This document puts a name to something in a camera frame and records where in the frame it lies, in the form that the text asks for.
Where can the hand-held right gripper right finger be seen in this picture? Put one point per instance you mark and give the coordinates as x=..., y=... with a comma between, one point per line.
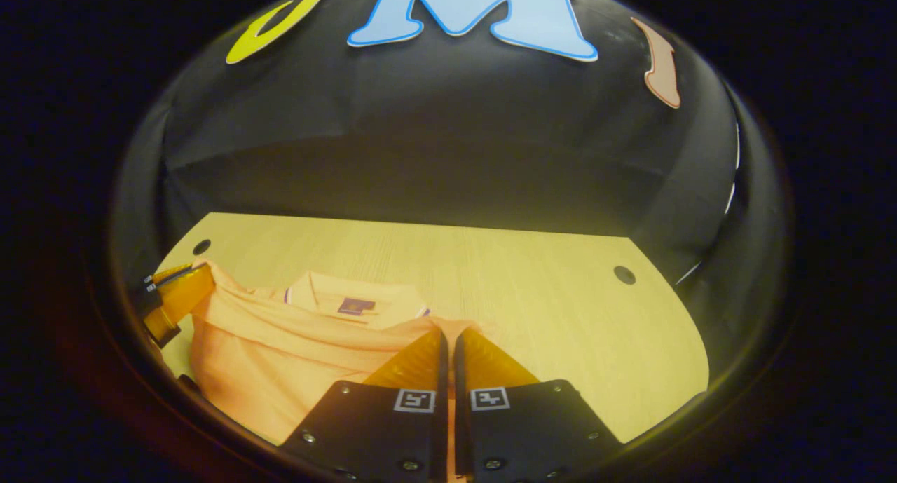
x=460, y=371

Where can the black table grommet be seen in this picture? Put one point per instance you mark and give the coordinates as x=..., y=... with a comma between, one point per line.
x=202, y=247
x=624, y=275

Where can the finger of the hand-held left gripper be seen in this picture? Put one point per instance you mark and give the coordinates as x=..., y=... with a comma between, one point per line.
x=182, y=297

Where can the orange T-shirt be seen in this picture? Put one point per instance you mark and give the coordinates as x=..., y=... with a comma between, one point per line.
x=280, y=357

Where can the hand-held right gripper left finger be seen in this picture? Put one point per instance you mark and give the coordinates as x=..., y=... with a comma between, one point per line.
x=442, y=371

